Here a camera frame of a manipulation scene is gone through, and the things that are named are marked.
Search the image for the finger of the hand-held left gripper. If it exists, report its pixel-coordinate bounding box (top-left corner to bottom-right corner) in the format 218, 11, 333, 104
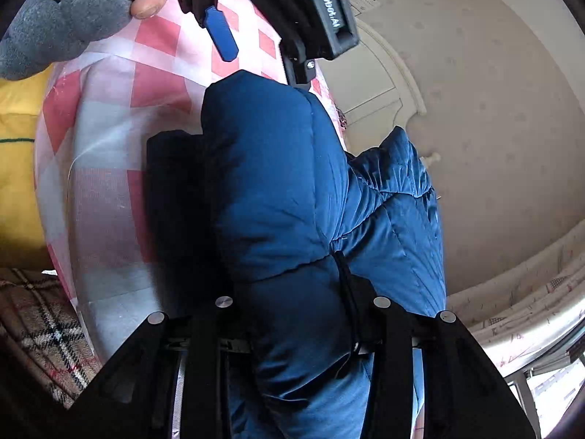
280, 47, 319, 87
180, 0, 239, 62

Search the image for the pink checked bed sheet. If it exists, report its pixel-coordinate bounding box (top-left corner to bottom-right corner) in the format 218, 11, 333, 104
34, 0, 349, 439

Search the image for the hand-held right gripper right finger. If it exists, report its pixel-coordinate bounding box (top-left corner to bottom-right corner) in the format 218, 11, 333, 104
337, 255, 535, 439

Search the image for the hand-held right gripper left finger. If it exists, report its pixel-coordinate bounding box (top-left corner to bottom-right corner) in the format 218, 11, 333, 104
59, 296, 250, 439

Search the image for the brown plaid blanket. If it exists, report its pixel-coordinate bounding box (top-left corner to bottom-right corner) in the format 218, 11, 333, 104
0, 266, 104, 411

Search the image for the blue puffer jacket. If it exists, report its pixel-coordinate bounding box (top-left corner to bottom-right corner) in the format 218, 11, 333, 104
146, 71, 448, 439

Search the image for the white bed headboard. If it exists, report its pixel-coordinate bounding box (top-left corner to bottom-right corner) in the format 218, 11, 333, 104
315, 20, 429, 153

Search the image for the yellow cloth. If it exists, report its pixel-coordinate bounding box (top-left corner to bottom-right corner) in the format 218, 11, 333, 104
0, 66, 52, 270

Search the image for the dark window frame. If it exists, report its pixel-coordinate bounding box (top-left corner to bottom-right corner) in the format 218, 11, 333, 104
503, 324, 585, 426

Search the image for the person's left hand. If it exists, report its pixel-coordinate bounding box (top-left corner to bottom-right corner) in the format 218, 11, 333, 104
129, 0, 168, 20

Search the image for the patterned curtain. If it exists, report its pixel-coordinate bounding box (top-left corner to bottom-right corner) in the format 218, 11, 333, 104
448, 233, 585, 378

